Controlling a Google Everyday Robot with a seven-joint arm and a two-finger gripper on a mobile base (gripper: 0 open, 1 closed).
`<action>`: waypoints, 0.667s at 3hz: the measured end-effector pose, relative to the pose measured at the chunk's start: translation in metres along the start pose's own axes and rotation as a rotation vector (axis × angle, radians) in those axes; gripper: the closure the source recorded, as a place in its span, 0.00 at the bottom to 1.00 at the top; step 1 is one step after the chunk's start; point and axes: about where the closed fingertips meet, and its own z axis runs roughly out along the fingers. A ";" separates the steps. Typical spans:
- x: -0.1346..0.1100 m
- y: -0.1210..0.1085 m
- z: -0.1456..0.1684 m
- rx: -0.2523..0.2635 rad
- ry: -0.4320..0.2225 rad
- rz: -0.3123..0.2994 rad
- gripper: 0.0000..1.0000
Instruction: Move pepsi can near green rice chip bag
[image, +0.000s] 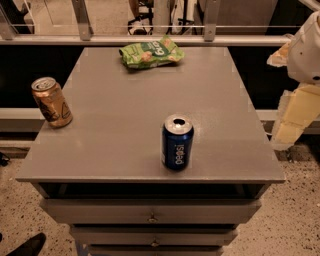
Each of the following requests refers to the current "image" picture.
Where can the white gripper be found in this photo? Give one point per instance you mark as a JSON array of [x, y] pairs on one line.
[[306, 56]]

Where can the blue pepsi can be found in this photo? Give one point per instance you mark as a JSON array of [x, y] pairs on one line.
[[177, 138]]

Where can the green rice chip bag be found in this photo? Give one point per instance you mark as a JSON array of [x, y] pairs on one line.
[[146, 55]]

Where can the gold drink can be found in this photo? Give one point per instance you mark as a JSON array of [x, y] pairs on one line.
[[48, 95]]

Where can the metal railing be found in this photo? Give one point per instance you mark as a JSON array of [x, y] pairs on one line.
[[86, 37]]

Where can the grey drawer cabinet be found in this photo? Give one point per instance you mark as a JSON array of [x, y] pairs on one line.
[[112, 149]]

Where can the grey drawer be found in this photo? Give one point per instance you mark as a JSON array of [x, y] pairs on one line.
[[154, 236], [152, 211]]

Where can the top grey drawer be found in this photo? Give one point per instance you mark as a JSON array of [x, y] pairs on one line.
[[152, 211]]

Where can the black shoe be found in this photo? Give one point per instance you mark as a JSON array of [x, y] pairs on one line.
[[32, 247]]

